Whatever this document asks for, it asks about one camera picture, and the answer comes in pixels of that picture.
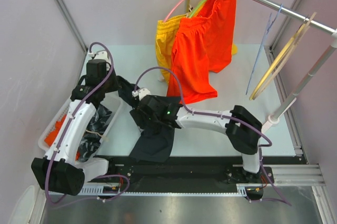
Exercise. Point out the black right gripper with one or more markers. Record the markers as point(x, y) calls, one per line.
point(138, 114)

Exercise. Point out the dark navy shorts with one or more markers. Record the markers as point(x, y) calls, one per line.
point(153, 145)

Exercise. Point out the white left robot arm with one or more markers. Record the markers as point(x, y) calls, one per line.
point(60, 170)

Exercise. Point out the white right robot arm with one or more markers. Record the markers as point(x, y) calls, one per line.
point(239, 125)

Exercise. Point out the yellow shorts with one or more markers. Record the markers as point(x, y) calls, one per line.
point(164, 40)

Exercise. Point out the orange shorts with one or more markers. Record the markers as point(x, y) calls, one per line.
point(203, 44)

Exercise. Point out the beige wooden hanger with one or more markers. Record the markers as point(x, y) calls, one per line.
point(287, 55)

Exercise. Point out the yellow hanger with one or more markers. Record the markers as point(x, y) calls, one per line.
point(276, 60)

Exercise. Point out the white plastic basket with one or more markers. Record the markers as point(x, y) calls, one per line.
point(78, 126)

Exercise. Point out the patterned dark clothes in basket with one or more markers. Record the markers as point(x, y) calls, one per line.
point(94, 131)

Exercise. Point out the orange cloth in basket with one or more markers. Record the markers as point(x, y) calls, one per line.
point(51, 137)

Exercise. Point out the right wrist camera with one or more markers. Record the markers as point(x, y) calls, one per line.
point(140, 93)

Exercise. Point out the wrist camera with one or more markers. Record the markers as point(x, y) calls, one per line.
point(140, 93)
point(100, 55)

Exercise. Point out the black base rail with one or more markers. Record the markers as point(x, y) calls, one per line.
point(185, 175)

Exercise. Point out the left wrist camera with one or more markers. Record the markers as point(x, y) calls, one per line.
point(100, 55)

